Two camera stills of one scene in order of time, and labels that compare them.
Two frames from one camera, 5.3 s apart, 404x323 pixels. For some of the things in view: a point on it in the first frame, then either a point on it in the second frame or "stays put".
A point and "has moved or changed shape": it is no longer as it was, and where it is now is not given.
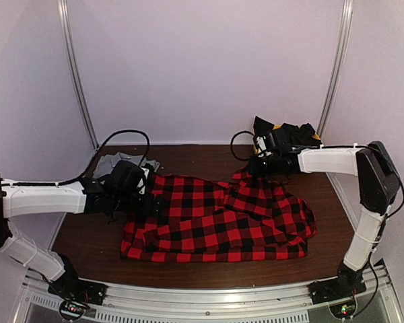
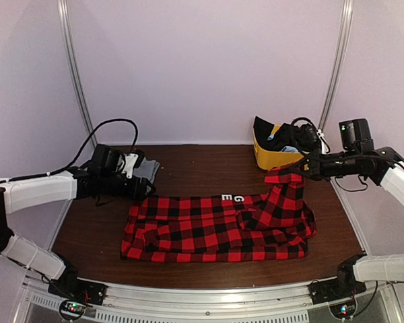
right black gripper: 254,167 → 316,169
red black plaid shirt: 248,219 has moved or changed shape
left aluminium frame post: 75,70 stays put
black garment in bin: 303,135 stays put
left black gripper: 155,211 → 139,187
